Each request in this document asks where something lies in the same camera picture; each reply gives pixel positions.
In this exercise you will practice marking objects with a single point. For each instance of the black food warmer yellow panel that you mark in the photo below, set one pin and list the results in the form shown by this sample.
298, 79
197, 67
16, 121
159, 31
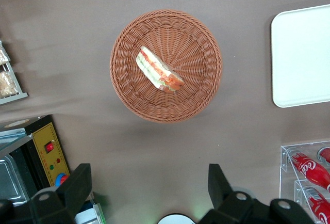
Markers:
49, 136

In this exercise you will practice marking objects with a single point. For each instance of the clear bag of snacks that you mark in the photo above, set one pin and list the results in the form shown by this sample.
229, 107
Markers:
7, 84
2, 53

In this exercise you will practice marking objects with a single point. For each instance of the triangle sandwich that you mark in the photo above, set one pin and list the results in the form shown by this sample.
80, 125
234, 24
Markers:
154, 66

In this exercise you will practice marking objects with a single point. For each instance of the grey metal side drawer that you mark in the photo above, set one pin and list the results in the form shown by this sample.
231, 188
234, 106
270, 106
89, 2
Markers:
96, 211

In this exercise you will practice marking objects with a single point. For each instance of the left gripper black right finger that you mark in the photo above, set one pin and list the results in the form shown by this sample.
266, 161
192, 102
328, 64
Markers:
227, 203

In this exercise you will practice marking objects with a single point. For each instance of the clear acrylic bottle rack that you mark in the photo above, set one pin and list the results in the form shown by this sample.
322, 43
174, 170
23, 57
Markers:
286, 157

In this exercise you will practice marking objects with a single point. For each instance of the brown woven wicker basket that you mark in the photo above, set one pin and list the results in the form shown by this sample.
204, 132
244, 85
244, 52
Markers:
196, 53

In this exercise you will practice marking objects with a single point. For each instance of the steel food pan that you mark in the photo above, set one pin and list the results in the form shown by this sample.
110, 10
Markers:
10, 182

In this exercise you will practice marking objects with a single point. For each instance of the cream plastic serving tray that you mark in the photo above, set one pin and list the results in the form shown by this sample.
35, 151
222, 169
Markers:
301, 58

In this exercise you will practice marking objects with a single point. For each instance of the red cola bottle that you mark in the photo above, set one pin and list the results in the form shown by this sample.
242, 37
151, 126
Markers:
309, 168
325, 154
315, 203

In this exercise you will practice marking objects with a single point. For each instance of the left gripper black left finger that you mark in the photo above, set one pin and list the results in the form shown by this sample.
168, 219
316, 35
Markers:
64, 198

